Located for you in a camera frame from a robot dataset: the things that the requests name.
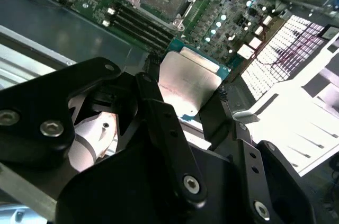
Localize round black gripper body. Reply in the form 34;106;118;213
54;139;255;224

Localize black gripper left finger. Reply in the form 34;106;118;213
0;51;209;208

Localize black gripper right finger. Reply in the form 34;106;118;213
198;86;318;224

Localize CPU with silver top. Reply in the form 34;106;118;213
158;37;231;123

